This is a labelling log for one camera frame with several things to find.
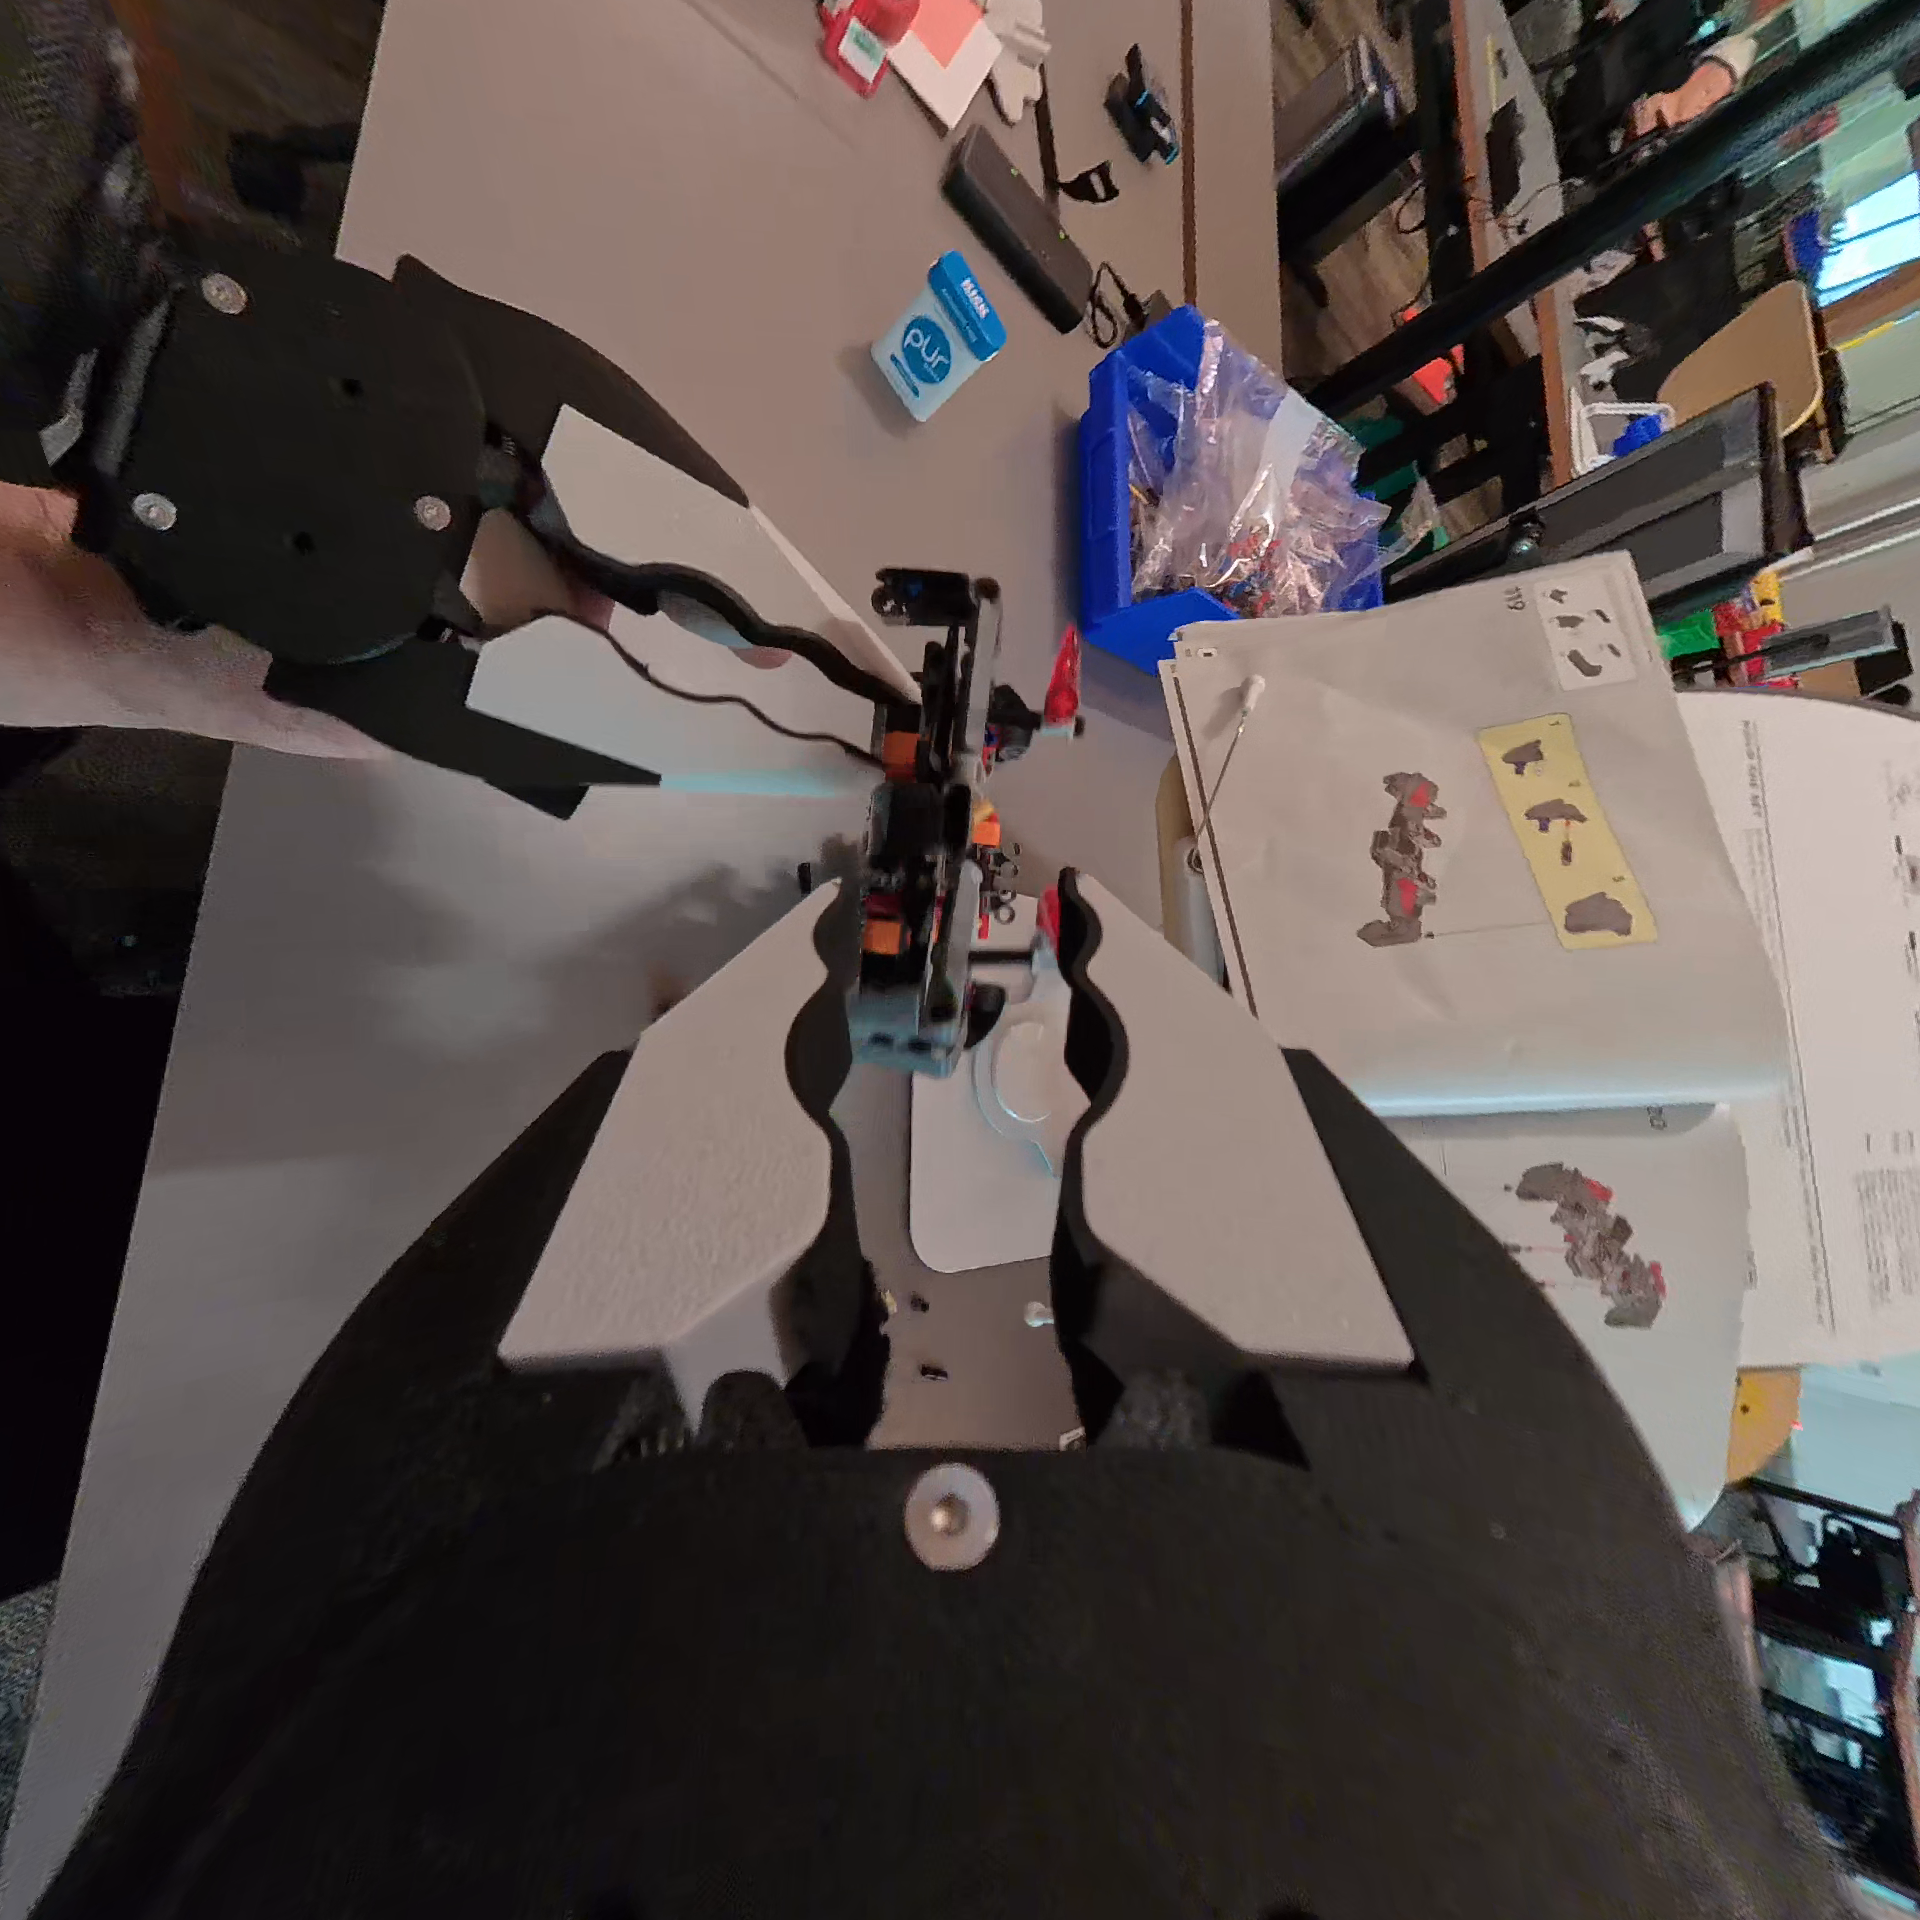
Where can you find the black steel pole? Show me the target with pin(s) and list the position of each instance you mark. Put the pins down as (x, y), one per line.
(1575, 263)

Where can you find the red green small box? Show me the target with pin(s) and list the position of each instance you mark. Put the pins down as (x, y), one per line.
(857, 44)

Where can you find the black blue small device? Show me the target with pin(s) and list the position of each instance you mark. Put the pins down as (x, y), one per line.
(1144, 107)

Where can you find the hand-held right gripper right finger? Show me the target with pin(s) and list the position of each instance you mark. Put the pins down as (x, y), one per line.
(1231, 1200)

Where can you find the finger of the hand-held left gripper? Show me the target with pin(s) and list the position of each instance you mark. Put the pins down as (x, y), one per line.
(675, 494)
(599, 720)

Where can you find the wooden office desk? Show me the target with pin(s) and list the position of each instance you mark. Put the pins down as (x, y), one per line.
(1515, 270)

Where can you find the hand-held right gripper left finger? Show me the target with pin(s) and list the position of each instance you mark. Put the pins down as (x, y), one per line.
(675, 1200)

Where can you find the multicoloured lego car model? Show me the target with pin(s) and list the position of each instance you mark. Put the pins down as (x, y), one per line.
(914, 870)

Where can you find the white red paper card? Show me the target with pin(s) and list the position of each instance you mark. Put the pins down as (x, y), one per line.
(945, 53)

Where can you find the blue gum box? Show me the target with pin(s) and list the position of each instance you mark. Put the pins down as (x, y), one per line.
(938, 340)

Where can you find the person's left hand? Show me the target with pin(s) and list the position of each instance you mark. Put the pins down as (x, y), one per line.
(90, 662)

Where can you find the lego instruction booklet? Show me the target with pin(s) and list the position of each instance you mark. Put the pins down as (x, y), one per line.
(1499, 839)

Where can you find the clear plastic bag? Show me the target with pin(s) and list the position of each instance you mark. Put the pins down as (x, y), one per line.
(1245, 482)

